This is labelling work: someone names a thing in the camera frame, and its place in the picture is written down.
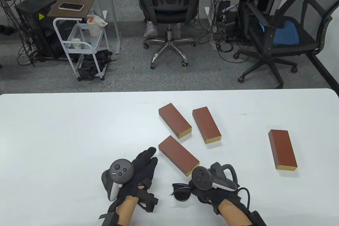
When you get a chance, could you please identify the black computer tower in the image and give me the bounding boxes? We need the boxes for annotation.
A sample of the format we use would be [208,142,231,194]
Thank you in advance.
[218,0,239,41]

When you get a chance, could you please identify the aluminium frame post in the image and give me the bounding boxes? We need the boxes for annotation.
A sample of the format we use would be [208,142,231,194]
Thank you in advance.
[103,0,122,55]

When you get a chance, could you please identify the black bag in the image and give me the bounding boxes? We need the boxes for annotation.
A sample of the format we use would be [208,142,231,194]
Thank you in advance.
[78,49,117,81]

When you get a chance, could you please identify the brown storage box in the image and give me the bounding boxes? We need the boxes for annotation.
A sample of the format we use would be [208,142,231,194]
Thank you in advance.
[158,102,193,139]
[158,135,200,177]
[268,129,298,171]
[192,106,222,144]

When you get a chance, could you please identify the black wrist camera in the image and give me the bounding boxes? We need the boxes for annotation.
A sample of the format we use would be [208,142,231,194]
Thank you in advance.
[137,190,159,213]

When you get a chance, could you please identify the person's left forearm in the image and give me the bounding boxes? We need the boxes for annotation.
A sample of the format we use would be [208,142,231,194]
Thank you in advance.
[116,196,139,226]

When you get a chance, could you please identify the person's left hand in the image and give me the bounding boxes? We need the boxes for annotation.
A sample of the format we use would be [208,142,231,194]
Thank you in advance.
[116,147,159,201]

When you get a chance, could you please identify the person's right forearm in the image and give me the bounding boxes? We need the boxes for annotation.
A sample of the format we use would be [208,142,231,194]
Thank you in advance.
[218,199,252,226]

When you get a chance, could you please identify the white smartphone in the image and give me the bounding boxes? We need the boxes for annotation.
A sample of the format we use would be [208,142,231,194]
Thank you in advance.
[58,2,85,12]

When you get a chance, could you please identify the person's right hand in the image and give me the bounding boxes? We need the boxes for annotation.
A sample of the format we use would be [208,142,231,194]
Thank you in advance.
[188,180,251,214]

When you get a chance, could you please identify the white rolling cart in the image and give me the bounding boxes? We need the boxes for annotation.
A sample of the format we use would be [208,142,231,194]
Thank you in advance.
[53,17,110,81]

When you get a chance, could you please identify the blue seat cushion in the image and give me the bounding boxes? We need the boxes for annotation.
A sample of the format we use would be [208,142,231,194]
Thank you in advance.
[273,20,300,47]

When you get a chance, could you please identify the black computer cabinet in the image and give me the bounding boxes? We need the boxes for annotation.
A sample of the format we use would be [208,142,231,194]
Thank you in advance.
[14,0,66,60]

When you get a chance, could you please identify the black office chair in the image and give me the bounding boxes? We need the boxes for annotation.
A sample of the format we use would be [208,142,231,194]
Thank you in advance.
[135,0,203,69]

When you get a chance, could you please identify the white plastic bag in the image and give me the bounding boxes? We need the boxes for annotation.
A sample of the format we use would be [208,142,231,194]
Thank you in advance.
[87,15,108,37]

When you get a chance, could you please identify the black mesh armchair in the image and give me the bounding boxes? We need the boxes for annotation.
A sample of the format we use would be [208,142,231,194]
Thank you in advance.
[233,0,333,89]

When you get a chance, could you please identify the grey white handheld controller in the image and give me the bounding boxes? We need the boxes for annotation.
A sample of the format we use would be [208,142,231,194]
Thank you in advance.
[191,162,238,191]
[101,159,135,202]

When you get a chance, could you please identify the black sunglasses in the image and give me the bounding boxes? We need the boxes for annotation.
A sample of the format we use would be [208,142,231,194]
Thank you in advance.
[172,183,193,201]

